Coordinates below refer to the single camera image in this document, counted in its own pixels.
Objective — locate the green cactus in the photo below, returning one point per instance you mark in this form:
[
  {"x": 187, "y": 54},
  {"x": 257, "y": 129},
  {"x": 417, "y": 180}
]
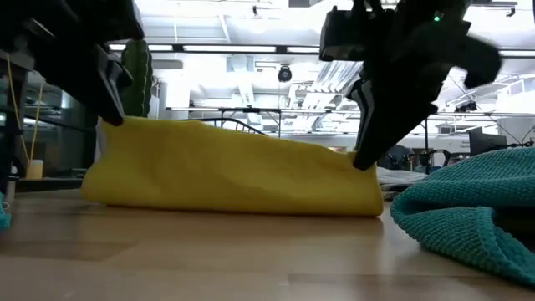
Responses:
[{"x": 138, "y": 83}]

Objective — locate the black ceiling spotlight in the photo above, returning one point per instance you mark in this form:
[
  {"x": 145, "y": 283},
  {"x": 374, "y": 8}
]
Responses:
[{"x": 284, "y": 74}]

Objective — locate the teal microfiber towel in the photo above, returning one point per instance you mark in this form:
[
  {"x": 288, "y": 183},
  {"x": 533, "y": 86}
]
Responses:
[
  {"x": 3, "y": 213},
  {"x": 460, "y": 200}
]

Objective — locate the person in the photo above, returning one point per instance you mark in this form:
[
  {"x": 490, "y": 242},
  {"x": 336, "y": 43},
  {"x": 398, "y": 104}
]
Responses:
[{"x": 395, "y": 159}]

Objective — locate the pale yellow cup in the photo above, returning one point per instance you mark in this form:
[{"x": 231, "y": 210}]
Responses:
[{"x": 34, "y": 169}]

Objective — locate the black background frame rig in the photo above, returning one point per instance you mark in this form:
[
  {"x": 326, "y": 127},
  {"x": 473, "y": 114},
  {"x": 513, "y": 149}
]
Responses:
[{"x": 426, "y": 138}]

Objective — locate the black computer monitor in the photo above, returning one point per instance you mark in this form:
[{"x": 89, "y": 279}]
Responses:
[{"x": 487, "y": 142}]

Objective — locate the yellow microfiber towel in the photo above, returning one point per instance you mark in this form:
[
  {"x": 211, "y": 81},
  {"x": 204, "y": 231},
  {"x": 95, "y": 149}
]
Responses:
[{"x": 230, "y": 175}]

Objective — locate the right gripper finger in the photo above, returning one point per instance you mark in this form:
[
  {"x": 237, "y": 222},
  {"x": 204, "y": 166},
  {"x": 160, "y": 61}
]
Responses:
[{"x": 384, "y": 125}]

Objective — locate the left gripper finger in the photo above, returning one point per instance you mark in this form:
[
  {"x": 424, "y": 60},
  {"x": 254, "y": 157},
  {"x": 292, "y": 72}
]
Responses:
[{"x": 92, "y": 83}]

